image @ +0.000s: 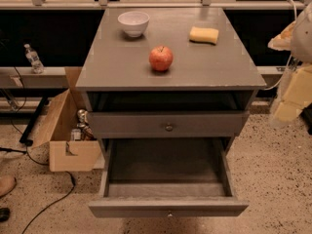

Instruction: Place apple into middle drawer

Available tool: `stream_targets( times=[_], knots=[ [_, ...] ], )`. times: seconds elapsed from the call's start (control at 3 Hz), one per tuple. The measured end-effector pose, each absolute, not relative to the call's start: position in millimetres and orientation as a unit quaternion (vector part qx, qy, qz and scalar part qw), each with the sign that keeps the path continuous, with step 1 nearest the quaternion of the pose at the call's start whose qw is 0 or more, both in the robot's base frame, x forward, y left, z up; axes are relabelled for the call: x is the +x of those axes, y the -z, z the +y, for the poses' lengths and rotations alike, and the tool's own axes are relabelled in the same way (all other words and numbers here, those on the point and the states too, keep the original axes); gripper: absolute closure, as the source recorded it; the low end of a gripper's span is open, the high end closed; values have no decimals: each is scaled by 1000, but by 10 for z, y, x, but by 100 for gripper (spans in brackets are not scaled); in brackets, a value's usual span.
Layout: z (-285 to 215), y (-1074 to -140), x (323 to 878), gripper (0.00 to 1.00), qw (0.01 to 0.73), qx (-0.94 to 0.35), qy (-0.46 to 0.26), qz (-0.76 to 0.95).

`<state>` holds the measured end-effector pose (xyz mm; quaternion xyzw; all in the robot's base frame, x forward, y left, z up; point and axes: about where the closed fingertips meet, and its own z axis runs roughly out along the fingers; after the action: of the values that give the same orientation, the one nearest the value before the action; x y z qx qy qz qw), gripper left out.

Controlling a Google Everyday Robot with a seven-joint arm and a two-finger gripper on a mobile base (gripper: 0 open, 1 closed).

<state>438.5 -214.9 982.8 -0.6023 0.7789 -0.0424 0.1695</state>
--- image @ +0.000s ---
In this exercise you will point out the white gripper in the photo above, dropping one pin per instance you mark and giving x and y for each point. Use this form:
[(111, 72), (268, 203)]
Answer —
[(302, 38)]

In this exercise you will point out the red apple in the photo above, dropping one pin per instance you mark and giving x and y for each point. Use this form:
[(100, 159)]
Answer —
[(161, 58)]

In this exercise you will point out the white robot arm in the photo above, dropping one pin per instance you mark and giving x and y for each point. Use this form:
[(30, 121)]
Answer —
[(301, 52)]

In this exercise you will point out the closed grey drawer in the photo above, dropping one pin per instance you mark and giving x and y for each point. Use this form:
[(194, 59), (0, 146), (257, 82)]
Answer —
[(166, 124)]

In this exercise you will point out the grey drawer cabinet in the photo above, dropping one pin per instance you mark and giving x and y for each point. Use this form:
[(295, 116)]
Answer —
[(117, 76)]

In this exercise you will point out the open grey drawer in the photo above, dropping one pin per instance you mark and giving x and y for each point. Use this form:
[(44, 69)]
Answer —
[(164, 177)]

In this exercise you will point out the yellow sponge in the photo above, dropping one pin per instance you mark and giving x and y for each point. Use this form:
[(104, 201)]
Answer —
[(203, 35)]

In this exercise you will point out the white bowl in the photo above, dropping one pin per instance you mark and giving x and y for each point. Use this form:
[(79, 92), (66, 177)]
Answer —
[(134, 23)]

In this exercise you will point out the items inside cardboard box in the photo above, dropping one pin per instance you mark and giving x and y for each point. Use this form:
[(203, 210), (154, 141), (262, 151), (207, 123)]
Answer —
[(82, 131)]

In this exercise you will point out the cardboard box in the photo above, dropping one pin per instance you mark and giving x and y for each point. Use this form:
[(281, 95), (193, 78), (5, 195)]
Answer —
[(65, 154)]

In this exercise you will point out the clear plastic water bottle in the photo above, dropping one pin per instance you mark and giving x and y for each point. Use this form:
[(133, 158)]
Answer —
[(33, 58)]

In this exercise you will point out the brown shoe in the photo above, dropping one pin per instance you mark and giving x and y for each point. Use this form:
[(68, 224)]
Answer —
[(7, 184)]

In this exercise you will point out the black shoe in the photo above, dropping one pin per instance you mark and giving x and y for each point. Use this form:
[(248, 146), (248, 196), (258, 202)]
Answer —
[(4, 214)]

